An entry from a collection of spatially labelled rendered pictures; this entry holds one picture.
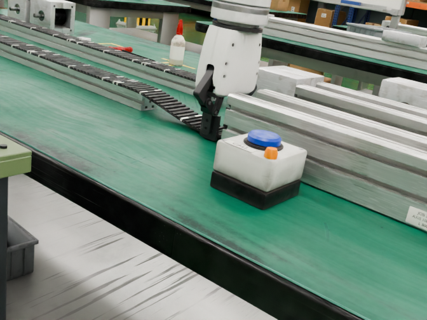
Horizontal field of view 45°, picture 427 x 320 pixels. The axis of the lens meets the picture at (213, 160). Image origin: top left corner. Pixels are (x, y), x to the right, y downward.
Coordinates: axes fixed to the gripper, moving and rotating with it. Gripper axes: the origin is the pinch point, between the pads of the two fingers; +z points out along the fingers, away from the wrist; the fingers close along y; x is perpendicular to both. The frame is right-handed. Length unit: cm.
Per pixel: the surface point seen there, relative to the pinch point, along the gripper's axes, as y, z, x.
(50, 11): -29, -5, -89
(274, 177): 16.1, -1.9, 19.9
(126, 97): 1.3, 0.9, -20.8
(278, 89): -14.0, -5.0, 0.7
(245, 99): 4.8, -6.4, 6.8
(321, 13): -947, 19, -478
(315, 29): -156, -5, -69
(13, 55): 2, 1, -57
